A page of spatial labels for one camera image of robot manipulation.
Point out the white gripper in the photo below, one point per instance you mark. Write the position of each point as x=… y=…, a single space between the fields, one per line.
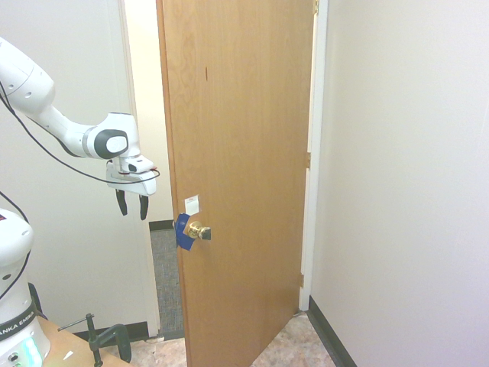
x=130 y=182

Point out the brown wooden door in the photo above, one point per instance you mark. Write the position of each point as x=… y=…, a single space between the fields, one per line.
x=238 y=168

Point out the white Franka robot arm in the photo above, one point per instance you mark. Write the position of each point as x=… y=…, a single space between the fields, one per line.
x=23 y=82

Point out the brass door knob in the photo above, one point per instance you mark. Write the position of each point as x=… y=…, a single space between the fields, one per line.
x=198 y=230

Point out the brass door hinge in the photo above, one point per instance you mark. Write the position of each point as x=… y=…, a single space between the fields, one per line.
x=307 y=160
x=316 y=7
x=301 y=281

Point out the blue painter tape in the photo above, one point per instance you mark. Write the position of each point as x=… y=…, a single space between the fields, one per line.
x=182 y=233

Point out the white paper sticker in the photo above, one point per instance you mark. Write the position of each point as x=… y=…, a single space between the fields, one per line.
x=192 y=205

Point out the black metal C-clamp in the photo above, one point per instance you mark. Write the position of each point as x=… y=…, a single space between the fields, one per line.
x=101 y=340

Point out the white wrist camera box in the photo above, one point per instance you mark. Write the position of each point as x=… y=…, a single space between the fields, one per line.
x=139 y=165

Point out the white door frame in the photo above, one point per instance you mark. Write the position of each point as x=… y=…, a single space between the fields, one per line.
x=316 y=160

